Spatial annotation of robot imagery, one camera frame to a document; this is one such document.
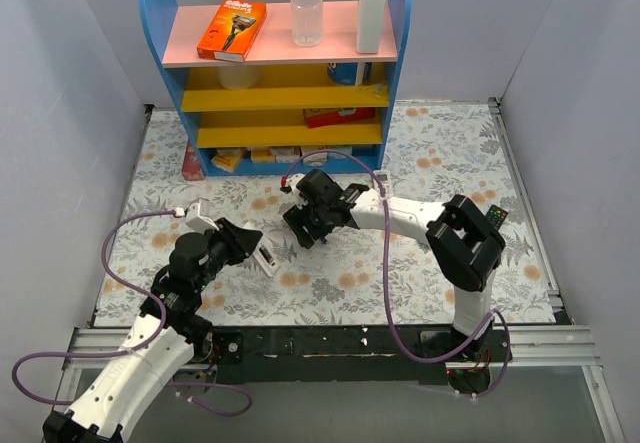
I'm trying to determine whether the white remote control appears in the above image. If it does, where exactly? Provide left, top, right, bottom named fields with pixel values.
left=243, top=222, right=280, bottom=278

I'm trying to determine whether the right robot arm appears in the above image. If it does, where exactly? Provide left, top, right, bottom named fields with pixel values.
left=281, top=169, right=506, bottom=361

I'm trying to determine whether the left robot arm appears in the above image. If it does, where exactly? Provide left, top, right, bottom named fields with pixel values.
left=43, top=218, right=263, bottom=442

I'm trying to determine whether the white AC remote near shelf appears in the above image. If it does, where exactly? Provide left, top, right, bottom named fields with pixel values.
left=372, top=170, right=393, bottom=198

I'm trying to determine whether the black TV remote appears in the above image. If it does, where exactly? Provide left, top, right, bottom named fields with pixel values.
left=485, top=205, right=508, bottom=230

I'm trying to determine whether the floral table mat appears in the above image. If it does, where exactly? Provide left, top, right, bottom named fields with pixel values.
left=93, top=102, right=554, bottom=327

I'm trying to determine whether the light blue tissue pack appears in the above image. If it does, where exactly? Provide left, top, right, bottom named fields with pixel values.
left=328, top=145, right=353, bottom=159

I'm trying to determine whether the yellow soap box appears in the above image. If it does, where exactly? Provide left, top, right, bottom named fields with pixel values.
left=211, top=147, right=247, bottom=173

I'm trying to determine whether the red flat box on shelf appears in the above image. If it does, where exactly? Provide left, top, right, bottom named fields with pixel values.
left=302, top=107, right=376, bottom=129

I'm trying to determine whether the blue wooden shelf unit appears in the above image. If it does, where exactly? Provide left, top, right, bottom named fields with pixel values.
left=138, top=0, right=412, bottom=176

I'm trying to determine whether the black base bar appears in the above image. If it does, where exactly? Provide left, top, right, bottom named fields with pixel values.
left=154, top=323, right=494, bottom=388

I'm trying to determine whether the blue white round container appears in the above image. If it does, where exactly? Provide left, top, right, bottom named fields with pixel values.
left=327, top=62, right=372, bottom=86

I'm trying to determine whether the white cup on shelf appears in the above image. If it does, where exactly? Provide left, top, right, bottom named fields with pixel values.
left=216, top=65, right=262, bottom=91

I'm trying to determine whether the orange Gillette razor box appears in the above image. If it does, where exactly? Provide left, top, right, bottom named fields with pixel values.
left=196, top=0, right=267, bottom=63

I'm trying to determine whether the white tall bottle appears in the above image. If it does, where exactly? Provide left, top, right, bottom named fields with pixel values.
left=356, top=0, right=386, bottom=54

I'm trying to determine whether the clear plastic water bottle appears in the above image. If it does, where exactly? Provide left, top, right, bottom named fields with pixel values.
left=290, top=0, right=324, bottom=47

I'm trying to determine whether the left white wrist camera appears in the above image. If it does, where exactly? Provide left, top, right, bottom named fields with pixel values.
left=172, top=198, right=219, bottom=234

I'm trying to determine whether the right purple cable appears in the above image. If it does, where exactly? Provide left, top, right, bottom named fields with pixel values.
left=282, top=149, right=513, bottom=397

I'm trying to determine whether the purple cable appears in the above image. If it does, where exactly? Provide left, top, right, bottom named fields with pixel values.
left=11, top=206, right=253, bottom=418
left=282, top=149, right=513, bottom=397

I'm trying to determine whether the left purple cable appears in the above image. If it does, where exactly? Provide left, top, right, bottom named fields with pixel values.
left=11, top=206, right=253, bottom=418

